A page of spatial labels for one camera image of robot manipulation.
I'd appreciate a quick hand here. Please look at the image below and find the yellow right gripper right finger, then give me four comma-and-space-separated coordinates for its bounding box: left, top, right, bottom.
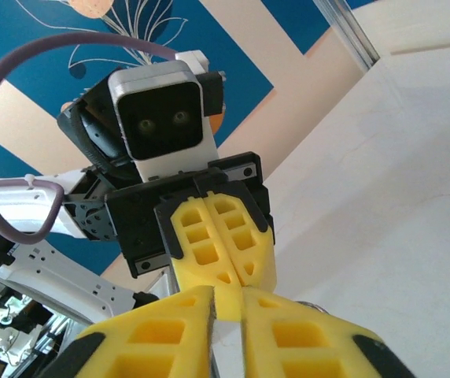
240, 287, 417, 378

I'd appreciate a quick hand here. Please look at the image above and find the aluminium frame post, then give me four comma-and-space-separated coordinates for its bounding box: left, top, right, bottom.
325, 0, 382, 68

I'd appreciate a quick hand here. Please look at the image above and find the silver split key ring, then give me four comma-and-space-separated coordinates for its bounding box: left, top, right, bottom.
295, 300, 330, 313

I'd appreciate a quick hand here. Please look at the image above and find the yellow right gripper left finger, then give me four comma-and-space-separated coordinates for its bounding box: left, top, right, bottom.
50, 285, 216, 378

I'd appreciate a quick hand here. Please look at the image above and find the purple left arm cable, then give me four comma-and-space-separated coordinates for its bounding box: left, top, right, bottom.
0, 32, 179, 245

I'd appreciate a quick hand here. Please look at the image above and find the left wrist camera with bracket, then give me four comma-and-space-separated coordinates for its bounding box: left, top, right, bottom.
108, 50, 219, 185

